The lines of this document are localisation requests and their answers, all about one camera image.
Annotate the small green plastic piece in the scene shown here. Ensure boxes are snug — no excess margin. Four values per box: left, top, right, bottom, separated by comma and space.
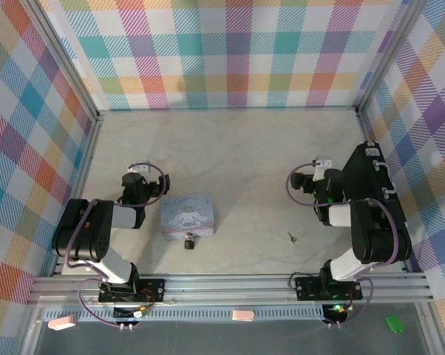
384, 314, 407, 334

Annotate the aluminium mounting rail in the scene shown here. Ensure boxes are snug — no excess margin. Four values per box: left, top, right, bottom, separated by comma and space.
26, 272, 436, 307

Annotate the grey slotted cable duct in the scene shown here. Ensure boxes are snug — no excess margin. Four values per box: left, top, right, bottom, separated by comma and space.
43, 308, 329, 322

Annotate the black hard carrying case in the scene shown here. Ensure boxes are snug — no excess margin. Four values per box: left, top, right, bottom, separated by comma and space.
339, 141, 412, 260

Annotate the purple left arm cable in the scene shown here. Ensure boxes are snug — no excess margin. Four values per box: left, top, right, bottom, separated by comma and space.
64, 160, 171, 329

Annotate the pink block at left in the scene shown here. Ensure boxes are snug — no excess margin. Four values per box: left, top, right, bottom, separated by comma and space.
47, 314, 78, 330

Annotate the aluminium frame post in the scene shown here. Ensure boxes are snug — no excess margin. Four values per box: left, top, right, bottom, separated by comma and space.
29, 0, 102, 121
354, 0, 432, 118

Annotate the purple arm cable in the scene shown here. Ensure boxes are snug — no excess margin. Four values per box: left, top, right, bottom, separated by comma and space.
64, 160, 171, 329
287, 162, 399, 328

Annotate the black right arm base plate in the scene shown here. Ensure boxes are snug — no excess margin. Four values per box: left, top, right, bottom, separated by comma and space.
294, 276, 364, 301

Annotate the small black controller board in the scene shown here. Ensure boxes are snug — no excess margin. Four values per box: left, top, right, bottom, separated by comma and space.
112, 305, 152, 321
322, 302, 353, 322

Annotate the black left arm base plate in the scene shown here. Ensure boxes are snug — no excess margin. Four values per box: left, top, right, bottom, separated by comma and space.
98, 279, 167, 303

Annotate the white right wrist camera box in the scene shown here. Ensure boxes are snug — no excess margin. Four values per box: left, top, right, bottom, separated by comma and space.
312, 156, 333, 179

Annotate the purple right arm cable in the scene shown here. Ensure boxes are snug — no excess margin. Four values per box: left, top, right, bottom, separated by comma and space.
287, 162, 399, 328

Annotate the pastel cartoon tin box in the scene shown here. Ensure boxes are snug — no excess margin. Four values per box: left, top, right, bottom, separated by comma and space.
159, 192, 218, 242

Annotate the pink eraser block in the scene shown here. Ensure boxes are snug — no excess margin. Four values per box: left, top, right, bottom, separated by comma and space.
231, 309, 256, 322

